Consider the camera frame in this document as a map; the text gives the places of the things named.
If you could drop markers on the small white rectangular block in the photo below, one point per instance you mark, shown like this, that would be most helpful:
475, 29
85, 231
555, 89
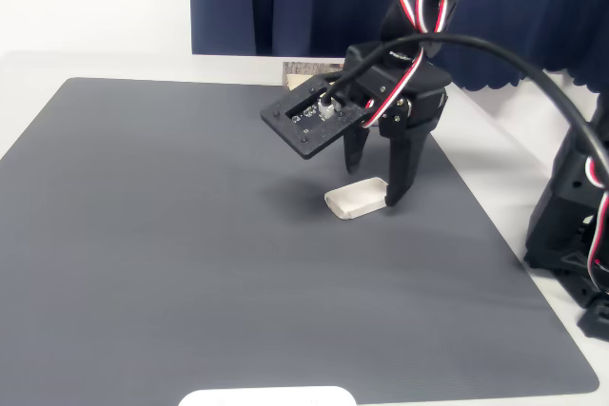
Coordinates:
354, 199

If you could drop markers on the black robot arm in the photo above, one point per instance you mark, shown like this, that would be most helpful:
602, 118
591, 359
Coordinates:
561, 197

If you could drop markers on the bark-patterned cardboard box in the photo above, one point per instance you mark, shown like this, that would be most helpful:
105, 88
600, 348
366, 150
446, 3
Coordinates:
304, 68

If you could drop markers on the grey textured mat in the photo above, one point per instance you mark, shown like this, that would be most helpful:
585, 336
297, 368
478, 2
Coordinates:
143, 235

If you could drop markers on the white rounded device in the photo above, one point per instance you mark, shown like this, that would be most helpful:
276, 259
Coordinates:
266, 399

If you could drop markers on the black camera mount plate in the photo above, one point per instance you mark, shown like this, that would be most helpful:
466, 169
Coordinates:
309, 132

